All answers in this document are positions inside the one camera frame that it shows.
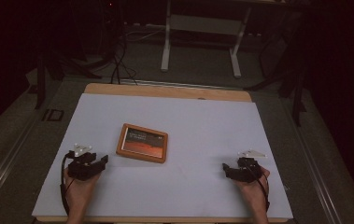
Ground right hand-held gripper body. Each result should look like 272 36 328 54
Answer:
229 148 268 184

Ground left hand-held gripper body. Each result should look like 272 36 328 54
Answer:
65 143 104 182

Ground person's left hand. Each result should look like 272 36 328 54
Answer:
63 167 103 202

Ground person's right hand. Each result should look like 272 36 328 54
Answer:
232 167 272 204

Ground white table mat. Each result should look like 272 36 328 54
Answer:
31 92 294 220

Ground black floor socket plate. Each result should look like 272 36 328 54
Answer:
41 108 65 122

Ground dark tripod stand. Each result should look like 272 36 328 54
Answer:
243 18 309 128

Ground black stand legs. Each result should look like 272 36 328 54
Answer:
34 43 104 110

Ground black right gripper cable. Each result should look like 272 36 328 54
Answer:
245 159 271 213

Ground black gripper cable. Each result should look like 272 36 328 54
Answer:
59 151 77 217
245 159 271 213

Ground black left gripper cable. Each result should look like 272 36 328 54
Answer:
59 151 77 217

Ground wooden picture frame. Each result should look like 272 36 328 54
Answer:
115 122 169 164

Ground black floor cables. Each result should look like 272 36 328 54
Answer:
108 18 139 86

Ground white metal desk frame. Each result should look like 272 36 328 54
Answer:
160 0 254 79

